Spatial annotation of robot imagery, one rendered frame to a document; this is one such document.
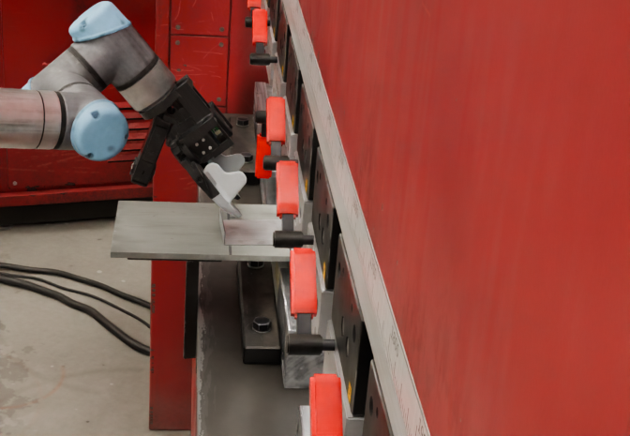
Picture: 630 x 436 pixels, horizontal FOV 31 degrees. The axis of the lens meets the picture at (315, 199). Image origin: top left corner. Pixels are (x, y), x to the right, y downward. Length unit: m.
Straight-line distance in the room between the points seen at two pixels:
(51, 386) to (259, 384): 1.62
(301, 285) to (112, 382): 2.23
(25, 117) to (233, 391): 0.47
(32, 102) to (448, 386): 0.96
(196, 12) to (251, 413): 1.19
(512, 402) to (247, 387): 1.14
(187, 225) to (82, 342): 1.64
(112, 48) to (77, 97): 0.13
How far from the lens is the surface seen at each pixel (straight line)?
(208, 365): 1.64
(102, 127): 1.46
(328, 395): 0.82
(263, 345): 1.63
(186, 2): 2.50
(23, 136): 1.45
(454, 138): 0.58
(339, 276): 0.97
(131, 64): 1.60
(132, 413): 3.06
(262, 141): 1.52
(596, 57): 0.39
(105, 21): 1.59
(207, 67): 2.55
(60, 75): 1.58
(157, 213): 1.79
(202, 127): 1.63
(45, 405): 3.10
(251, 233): 1.73
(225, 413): 1.55
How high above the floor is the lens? 1.76
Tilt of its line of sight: 24 degrees down
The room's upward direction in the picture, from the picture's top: 5 degrees clockwise
